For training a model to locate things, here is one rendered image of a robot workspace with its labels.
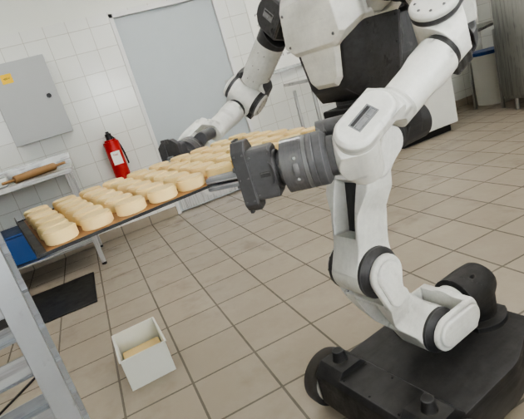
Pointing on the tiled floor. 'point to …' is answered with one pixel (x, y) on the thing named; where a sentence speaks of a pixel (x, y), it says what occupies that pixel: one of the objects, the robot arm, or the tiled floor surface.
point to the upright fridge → (518, 47)
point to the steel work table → (42, 181)
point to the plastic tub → (143, 353)
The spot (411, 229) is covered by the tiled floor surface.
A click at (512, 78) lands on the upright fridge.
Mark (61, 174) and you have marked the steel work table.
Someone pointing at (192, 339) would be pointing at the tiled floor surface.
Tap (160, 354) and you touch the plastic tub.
